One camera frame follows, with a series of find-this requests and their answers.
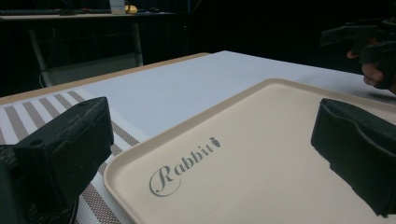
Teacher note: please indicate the grey folding chair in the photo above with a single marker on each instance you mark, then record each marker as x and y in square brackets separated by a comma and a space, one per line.
[93, 67]

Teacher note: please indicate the dark keyboard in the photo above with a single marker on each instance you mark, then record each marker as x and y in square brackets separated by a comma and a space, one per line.
[28, 11]

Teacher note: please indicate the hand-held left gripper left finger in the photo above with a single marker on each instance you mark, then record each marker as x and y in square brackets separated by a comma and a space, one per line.
[62, 146]

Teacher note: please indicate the background desk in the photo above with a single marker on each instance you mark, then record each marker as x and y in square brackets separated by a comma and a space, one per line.
[93, 17]

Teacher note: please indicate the white box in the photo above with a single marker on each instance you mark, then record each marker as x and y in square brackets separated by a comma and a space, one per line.
[117, 6]

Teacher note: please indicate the yellow object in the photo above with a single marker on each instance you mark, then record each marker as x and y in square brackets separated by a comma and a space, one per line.
[131, 9]

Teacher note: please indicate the brown white striped placemat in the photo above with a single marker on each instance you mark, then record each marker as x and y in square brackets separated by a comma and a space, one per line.
[25, 115]

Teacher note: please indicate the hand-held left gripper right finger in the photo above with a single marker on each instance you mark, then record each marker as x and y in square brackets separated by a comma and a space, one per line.
[358, 140]

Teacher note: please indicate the beige plastic tray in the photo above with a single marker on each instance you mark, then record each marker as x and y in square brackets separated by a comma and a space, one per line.
[249, 161]

